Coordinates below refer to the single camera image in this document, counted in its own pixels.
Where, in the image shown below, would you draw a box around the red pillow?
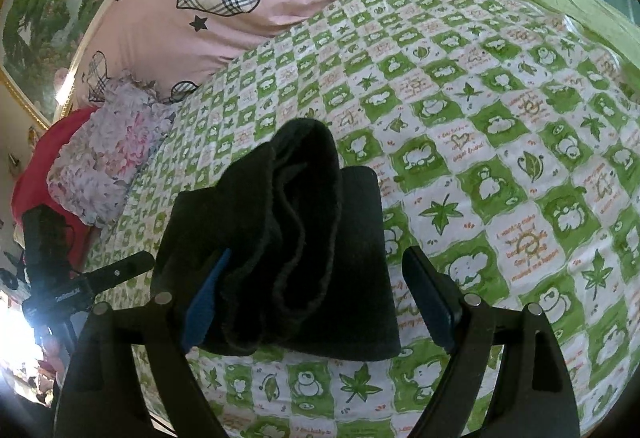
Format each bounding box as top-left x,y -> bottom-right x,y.
12,107 -> 103,271

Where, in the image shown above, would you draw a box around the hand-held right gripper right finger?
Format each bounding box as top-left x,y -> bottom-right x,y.
403,247 -> 576,438

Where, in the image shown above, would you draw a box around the gold framed landscape painting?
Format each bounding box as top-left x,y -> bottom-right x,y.
0,0 -> 182,130

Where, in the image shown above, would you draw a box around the light green cloth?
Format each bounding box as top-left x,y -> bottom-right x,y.
454,0 -> 640,86

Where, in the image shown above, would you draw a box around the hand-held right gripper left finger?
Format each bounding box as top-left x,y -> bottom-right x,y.
52,248 -> 232,438

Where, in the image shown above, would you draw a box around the green checkered bed sheet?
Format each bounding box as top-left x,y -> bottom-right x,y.
82,0 -> 640,438

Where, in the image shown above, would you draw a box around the black pants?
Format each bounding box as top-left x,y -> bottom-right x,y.
150,118 -> 403,362

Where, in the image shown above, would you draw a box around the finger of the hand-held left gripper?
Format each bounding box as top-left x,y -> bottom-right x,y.
81,251 -> 156,295

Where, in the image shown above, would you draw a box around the floral pillow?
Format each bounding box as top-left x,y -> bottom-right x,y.
47,77 -> 177,227

